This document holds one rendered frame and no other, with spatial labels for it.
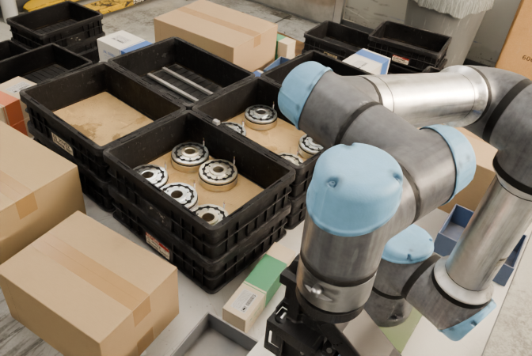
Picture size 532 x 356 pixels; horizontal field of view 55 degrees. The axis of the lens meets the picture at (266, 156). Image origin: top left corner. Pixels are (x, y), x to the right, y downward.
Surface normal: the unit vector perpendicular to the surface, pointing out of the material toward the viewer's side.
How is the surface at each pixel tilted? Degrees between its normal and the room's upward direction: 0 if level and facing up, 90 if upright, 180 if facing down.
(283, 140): 0
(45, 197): 90
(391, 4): 90
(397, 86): 32
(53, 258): 0
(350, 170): 0
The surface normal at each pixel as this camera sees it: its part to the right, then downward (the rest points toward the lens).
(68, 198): 0.83, 0.39
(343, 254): -0.24, 0.58
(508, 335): 0.07, -0.80
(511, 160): -0.92, 0.13
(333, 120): -0.61, -0.10
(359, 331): 0.50, -0.47
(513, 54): -0.54, 0.25
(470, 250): -0.81, 0.28
